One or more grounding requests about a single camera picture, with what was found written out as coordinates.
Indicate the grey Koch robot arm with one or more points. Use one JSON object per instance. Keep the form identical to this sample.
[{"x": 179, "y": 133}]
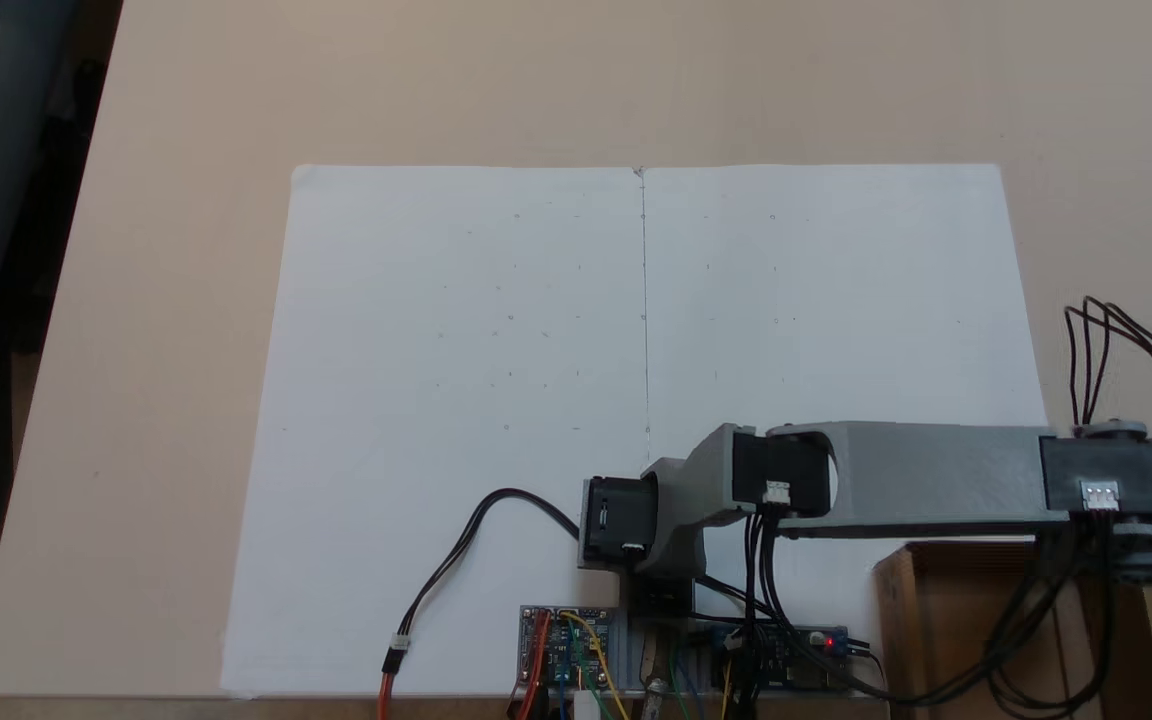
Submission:
[{"x": 936, "y": 480}]

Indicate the brown cardboard box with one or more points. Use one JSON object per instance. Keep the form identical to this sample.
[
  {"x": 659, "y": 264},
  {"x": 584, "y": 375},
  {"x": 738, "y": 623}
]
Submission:
[{"x": 946, "y": 640}]

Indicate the white plastic cap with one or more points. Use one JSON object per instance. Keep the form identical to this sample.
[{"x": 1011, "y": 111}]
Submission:
[{"x": 588, "y": 707}]

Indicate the large white paper sheet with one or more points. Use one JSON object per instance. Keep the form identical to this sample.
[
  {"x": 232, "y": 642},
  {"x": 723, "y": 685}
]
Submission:
[{"x": 436, "y": 350}]

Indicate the circuit board in grey frame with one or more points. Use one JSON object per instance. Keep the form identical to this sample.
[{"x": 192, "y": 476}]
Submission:
[{"x": 561, "y": 650}]

